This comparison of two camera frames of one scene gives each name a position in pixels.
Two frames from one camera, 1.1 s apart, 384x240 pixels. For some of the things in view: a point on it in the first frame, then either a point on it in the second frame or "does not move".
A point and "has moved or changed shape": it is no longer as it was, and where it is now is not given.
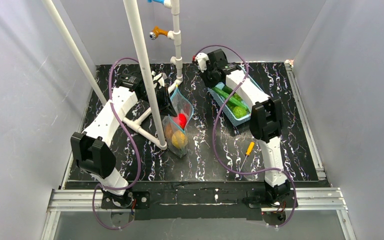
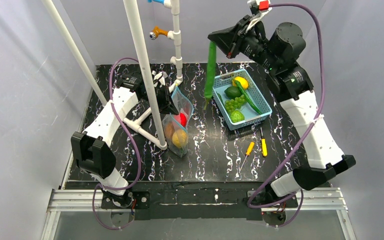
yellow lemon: (179, 140) does not move
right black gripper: (210, 73) → (235, 40)
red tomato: (182, 120) does not move
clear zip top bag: (174, 127) does not move
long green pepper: (233, 100) has moved or changed shape
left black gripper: (162, 96) does not move
